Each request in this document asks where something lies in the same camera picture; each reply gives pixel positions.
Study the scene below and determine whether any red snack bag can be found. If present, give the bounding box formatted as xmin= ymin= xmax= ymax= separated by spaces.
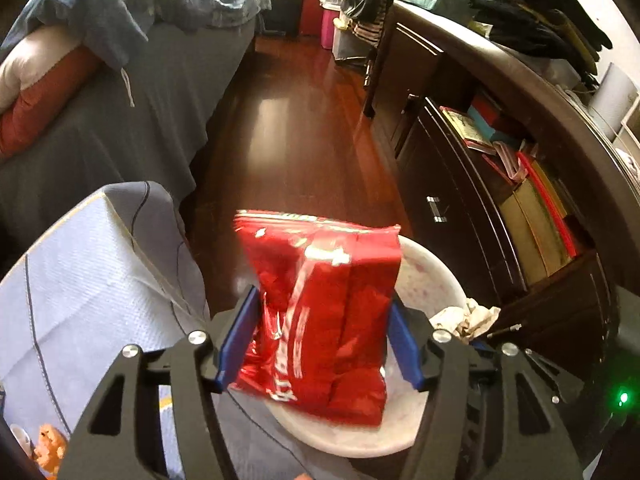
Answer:
xmin=231 ymin=209 xmax=403 ymax=427

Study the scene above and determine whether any row of books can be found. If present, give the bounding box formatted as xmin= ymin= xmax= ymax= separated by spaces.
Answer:
xmin=440 ymin=92 xmax=581 ymax=286

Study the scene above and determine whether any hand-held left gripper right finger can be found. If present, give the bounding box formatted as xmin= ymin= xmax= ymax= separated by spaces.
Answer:
xmin=387 ymin=295 xmax=583 ymax=480

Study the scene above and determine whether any orange fuzzy object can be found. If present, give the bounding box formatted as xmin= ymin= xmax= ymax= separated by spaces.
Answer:
xmin=32 ymin=424 xmax=68 ymax=473

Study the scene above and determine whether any pink bin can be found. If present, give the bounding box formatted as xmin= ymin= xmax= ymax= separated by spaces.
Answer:
xmin=321 ymin=7 xmax=340 ymax=51

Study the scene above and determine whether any white box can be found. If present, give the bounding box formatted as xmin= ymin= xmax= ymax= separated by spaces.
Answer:
xmin=587 ymin=62 xmax=640 ymax=126

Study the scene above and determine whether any bed with grey sheet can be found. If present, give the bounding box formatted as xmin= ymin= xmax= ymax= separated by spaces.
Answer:
xmin=0 ymin=20 xmax=261 ymax=271

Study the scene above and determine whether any black suitcase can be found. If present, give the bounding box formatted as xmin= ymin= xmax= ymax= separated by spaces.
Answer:
xmin=255 ymin=0 xmax=306 ymax=38

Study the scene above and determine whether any stack of folded dark clothes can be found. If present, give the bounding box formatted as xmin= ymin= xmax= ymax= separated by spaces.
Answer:
xmin=467 ymin=0 xmax=613 ymax=86

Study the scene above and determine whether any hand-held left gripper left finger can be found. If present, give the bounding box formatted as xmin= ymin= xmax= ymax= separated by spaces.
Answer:
xmin=57 ymin=285 xmax=261 ymax=480

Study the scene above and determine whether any dark wooden dresser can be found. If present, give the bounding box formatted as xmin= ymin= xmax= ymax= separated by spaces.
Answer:
xmin=365 ymin=0 xmax=640 ymax=376

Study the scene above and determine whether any white trash bin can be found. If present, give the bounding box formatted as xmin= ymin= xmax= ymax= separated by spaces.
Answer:
xmin=270 ymin=235 xmax=468 ymax=458

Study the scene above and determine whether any blue blanket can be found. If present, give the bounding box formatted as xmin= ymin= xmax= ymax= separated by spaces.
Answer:
xmin=2 ymin=0 xmax=273 ymax=68

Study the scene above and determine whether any red suitcase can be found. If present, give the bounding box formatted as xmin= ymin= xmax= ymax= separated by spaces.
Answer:
xmin=300 ymin=0 xmax=326 ymax=37

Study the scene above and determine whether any white paper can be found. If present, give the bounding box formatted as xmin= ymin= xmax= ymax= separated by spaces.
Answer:
xmin=429 ymin=297 xmax=501 ymax=345

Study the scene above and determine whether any light blue checked tablecloth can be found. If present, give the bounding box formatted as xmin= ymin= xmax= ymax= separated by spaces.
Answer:
xmin=0 ymin=181 xmax=416 ymax=480

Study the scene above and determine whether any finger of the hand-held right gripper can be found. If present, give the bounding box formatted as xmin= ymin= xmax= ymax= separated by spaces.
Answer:
xmin=470 ymin=324 xmax=523 ymax=356

